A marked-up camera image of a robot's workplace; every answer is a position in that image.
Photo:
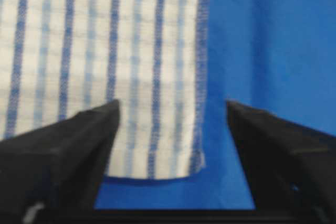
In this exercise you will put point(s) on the blue striped white towel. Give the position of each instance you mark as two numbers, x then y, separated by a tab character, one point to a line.
60	57

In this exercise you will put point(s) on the blue tablecloth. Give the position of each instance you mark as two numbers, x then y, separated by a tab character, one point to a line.
277	55

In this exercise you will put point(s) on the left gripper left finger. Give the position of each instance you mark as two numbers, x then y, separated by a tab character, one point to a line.
57	167

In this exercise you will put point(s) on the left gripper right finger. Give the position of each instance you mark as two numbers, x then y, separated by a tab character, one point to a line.
289	167

